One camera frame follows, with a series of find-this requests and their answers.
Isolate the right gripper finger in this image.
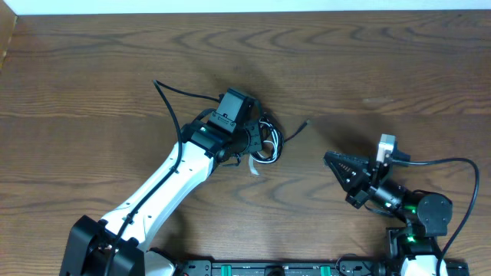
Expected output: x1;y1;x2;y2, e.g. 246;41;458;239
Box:
324;151;370;167
325;159;367;192

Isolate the black cable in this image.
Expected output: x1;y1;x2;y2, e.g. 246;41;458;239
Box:
251;110;311;165

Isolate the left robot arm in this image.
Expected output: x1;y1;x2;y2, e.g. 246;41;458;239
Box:
60;88;262;276

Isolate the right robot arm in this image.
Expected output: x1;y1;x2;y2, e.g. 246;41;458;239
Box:
324;149;453;275

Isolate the right camera cable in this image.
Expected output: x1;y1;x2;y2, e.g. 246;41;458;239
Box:
390;151;480;276

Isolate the camera cable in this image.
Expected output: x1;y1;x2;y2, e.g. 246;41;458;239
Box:
390;151;480;276
101;79;223;276

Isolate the left camera cable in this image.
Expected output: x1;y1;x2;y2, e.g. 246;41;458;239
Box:
101;79;223;276

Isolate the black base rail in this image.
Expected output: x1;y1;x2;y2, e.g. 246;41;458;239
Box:
180;259;471;276

